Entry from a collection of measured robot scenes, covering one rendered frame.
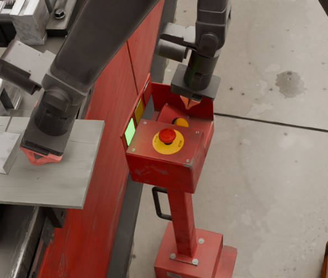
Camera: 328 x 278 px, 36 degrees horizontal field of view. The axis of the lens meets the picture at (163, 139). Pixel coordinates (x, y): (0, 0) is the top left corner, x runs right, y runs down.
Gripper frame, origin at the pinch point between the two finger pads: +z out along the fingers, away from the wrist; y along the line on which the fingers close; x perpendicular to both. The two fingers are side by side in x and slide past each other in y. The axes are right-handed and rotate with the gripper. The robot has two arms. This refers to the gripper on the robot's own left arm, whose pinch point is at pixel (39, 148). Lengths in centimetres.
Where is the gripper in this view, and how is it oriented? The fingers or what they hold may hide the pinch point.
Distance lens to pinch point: 89.4
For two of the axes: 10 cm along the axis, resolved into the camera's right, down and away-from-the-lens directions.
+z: -4.1, 5.0, 7.6
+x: 9.0, 3.5, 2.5
